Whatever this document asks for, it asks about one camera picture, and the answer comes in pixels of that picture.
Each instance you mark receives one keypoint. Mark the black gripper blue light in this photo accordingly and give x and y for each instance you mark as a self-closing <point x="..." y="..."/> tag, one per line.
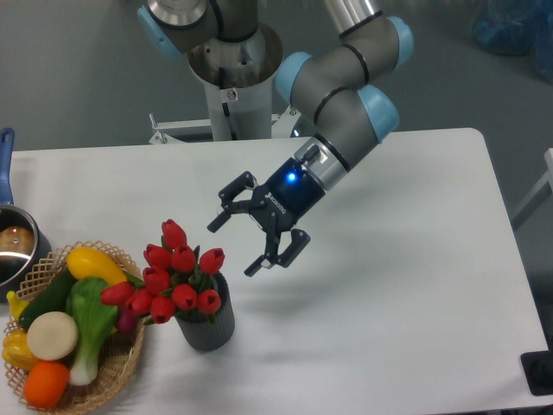
<point x="287" y="195"/>

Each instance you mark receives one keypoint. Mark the red tulip bouquet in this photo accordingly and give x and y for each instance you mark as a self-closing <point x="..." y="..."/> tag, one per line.
<point x="179" y="281"/>

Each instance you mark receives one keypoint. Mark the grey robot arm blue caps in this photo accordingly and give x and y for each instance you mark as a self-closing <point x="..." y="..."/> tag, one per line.
<point x="335" y="92"/>

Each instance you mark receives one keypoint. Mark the dark grey ribbed vase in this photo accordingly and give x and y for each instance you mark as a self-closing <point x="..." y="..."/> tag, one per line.
<point x="208" y="332"/>

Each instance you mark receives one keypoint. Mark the purple red radish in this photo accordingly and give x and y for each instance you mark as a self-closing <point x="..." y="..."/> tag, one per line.
<point x="126" y="322"/>

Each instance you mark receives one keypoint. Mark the yellow squash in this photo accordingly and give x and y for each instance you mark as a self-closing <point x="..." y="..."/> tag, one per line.
<point x="86" y="262"/>

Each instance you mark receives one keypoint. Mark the green bok choy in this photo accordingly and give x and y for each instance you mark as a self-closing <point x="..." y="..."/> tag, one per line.
<point x="94" y="322"/>

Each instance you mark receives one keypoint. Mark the woven wicker basket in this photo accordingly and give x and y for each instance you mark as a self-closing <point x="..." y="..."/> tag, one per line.
<point x="118" y="357"/>

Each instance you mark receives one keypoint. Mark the dark green cucumber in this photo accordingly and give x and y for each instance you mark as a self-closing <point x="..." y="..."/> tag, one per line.
<point x="52" y="298"/>

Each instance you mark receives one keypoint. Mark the round beige bun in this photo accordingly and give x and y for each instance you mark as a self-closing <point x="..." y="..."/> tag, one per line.
<point x="52" y="336"/>

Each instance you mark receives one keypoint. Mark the yellow banana tip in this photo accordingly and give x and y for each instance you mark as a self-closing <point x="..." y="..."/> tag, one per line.
<point x="16" y="304"/>

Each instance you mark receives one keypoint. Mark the orange fruit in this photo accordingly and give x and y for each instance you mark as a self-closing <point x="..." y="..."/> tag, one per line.
<point x="45" y="384"/>

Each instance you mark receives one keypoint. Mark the yellow bell pepper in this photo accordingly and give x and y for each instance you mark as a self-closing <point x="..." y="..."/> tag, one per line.
<point x="16" y="350"/>

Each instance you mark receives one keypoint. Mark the black device table edge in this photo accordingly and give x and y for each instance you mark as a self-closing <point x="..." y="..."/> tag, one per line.
<point x="538" y="372"/>

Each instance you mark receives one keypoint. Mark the blue plastic bag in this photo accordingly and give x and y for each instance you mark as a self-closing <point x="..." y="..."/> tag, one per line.
<point x="516" y="28"/>

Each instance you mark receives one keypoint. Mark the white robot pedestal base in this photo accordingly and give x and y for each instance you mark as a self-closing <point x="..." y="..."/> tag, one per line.
<point x="238" y="83"/>

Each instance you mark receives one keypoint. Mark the blue handled saucepan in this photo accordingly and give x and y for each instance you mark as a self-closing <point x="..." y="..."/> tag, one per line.
<point x="23" y="243"/>

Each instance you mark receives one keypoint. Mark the white frame right edge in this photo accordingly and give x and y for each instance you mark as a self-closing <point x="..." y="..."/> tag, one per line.
<point x="536" y="196"/>

